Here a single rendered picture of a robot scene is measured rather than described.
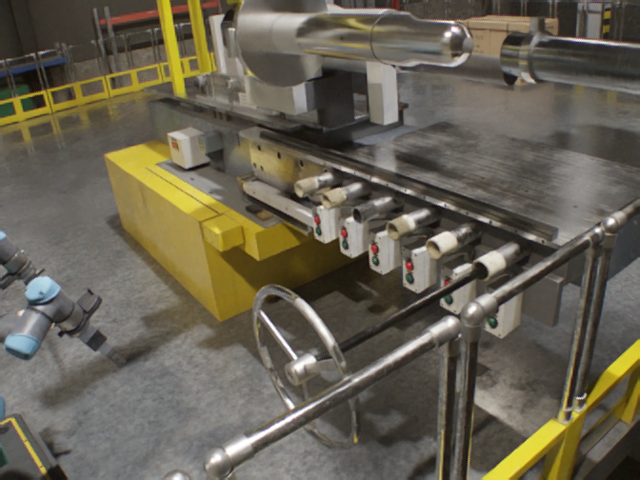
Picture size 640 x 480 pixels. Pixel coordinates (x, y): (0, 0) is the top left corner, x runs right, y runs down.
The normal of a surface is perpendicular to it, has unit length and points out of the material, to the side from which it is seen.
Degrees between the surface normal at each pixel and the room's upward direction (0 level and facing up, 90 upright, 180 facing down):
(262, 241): 90
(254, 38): 90
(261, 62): 90
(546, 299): 90
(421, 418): 0
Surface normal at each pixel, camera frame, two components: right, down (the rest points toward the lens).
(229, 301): 0.58, 0.33
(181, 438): -0.10, -0.88
